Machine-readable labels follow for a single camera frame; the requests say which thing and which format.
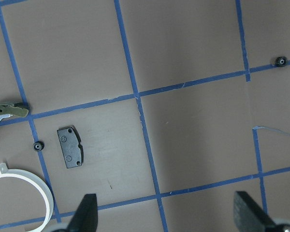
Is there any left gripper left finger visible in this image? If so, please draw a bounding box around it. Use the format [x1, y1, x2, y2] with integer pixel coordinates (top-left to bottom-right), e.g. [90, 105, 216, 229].
[65, 194, 98, 232]

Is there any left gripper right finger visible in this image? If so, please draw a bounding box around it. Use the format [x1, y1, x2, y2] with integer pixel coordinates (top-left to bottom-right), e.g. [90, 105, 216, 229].
[233, 191, 280, 232]

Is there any black bearing gear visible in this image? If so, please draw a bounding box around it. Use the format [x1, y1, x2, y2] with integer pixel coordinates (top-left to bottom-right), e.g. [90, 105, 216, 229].
[272, 56, 288, 68]
[33, 141, 44, 152]

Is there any black brake pad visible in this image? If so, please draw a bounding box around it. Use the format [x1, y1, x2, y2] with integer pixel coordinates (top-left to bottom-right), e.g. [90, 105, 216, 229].
[57, 126, 84, 169]

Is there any olive curved metal part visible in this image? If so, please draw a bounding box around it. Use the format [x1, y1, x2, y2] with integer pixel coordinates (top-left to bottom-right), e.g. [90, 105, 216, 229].
[0, 103, 29, 117]

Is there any white curved plastic bracket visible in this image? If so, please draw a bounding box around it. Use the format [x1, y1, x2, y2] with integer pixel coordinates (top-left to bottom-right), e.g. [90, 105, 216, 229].
[0, 163, 55, 232]

